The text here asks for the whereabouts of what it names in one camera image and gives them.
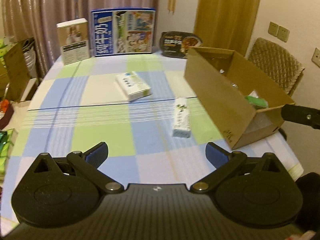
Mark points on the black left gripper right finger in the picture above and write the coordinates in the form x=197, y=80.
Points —
x=226, y=165

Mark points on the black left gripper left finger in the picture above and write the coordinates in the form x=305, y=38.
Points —
x=87, y=163

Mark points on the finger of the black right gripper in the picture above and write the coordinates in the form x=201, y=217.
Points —
x=301, y=115

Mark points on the long white green box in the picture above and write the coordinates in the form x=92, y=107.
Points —
x=181, y=124

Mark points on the green white spray box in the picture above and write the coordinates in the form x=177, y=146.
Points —
x=256, y=102

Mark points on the brown cardboard box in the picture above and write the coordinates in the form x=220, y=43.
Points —
x=221, y=79

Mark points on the checked tablecloth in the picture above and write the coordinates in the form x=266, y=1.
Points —
x=80, y=105

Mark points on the white medicine box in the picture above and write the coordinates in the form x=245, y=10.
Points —
x=133, y=86

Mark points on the brown side carton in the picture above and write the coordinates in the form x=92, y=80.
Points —
x=18, y=68

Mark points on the beige photo product box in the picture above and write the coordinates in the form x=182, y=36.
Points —
x=73, y=40

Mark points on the black instant rice bowl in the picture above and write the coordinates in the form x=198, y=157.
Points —
x=176, y=44

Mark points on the blue milk carton box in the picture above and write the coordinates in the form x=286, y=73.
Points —
x=122, y=31

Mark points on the beige curtain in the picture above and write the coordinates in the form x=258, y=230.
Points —
x=24, y=19

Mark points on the wall power sockets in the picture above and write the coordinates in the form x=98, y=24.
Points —
x=278, y=31

